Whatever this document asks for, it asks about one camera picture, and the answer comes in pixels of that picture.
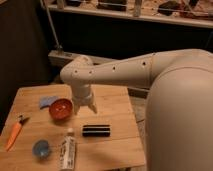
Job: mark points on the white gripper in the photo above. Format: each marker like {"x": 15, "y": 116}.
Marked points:
{"x": 82, "y": 95}

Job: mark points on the orange ceramic bowl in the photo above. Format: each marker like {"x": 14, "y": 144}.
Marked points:
{"x": 60, "y": 109}

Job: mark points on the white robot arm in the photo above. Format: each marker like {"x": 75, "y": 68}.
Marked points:
{"x": 179, "y": 106}

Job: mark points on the small blue bowl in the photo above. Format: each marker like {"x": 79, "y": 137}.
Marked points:
{"x": 41, "y": 149}

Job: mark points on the black rectangular block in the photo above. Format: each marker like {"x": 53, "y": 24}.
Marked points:
{"x": 96, "y": 130}

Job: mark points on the blue cloth piece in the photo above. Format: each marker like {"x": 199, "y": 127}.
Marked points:
{"x": 47, "y": 101}

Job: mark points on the white tube with cap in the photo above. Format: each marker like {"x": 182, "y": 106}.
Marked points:
{"x": 68, "y": 151}

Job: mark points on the metal pole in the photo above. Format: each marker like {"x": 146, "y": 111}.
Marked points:
{"x": 58, "y": 46}

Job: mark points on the orange toy carrot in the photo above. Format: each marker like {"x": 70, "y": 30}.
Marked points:
{"x": 17, "y": 127}

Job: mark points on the white cluttered shelf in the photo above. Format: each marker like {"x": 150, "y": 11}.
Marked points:
{"x": 194, "y": 13}

